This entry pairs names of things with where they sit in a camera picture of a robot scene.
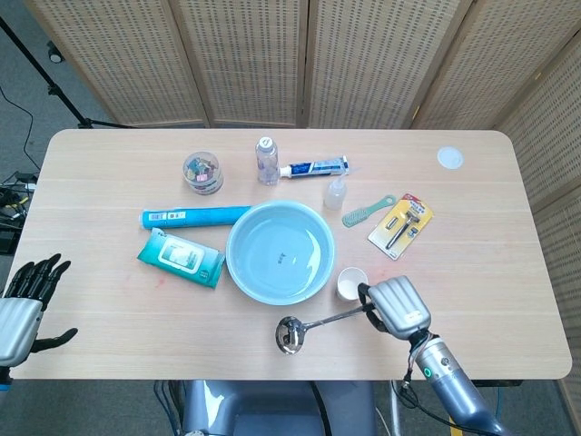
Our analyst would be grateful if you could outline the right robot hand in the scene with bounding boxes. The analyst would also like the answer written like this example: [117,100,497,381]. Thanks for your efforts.
[357,274,432,339]

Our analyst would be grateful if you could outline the black tripod stand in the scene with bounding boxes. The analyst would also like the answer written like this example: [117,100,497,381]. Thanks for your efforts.
[0,16,137,130]

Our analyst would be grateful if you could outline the blue cylindrical tube package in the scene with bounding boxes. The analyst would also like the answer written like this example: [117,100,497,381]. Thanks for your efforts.
[138,205,252,230]

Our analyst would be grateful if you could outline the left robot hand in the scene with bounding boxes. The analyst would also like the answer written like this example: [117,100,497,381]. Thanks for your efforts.
[0,253,79,368]

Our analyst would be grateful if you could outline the toothpaste tube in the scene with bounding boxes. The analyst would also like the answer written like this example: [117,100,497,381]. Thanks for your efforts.
[279,154,350,180]

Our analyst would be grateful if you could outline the cables and power strip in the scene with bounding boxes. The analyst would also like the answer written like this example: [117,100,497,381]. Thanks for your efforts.
[0,170,40,255]

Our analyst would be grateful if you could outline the clear plastic bottle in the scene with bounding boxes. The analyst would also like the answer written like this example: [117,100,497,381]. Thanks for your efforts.
[255,136,281,187]

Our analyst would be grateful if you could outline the steel ladle black handle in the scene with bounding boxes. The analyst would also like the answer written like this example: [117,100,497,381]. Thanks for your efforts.
[274,305,369,355]

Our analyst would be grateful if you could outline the razor in yellow blister pack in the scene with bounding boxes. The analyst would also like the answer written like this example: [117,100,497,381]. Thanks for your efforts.
[367,193,435,262]

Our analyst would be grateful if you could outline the white round table cap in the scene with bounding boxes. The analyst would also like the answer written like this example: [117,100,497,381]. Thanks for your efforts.
[437,145,466,171]

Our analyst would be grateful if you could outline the green wet wipes pack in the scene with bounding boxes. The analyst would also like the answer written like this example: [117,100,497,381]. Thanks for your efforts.
[136,227,226,290]

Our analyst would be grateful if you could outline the clear jar of binder clips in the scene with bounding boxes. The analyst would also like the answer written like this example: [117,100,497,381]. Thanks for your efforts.
[182,152,225,195]

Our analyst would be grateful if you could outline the white paper cup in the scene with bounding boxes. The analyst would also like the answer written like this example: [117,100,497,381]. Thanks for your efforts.
[336,266,369,302]

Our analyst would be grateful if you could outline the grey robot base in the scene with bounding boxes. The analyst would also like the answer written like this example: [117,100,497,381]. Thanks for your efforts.
[181,379,378,436]

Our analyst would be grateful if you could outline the light blue basin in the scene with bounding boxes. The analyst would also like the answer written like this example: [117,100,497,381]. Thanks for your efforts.
[225,201,338,306]

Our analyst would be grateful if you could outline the wooden folding screen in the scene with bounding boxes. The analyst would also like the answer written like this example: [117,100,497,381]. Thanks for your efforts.
[22,0,581,436]

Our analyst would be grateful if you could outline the small white squeeze bottle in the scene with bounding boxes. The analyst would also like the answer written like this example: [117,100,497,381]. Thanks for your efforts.
[322,177,348,212]

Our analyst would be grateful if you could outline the green comb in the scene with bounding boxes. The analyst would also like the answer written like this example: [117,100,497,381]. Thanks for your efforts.
[341,194,398,228]

